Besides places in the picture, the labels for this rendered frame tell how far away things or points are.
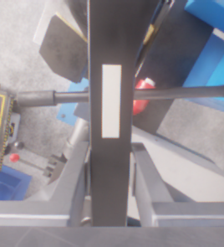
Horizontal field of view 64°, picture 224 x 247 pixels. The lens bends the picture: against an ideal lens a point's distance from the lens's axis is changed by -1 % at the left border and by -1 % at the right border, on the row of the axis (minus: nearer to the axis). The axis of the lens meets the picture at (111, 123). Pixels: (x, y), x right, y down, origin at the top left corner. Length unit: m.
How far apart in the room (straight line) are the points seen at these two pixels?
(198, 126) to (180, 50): 1.37
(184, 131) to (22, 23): 1.72
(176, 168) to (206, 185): 0.11
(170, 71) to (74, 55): 0.32
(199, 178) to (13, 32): 1.72
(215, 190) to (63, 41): 0.67
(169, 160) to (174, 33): 0.37
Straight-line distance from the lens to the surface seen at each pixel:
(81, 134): 0.68
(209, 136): 2.00
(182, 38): 0.62
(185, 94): 0.32
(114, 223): 0.17
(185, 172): 0.57
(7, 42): 1.87
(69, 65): 0.66
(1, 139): 1.64
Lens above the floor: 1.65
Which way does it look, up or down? 75 degrees down
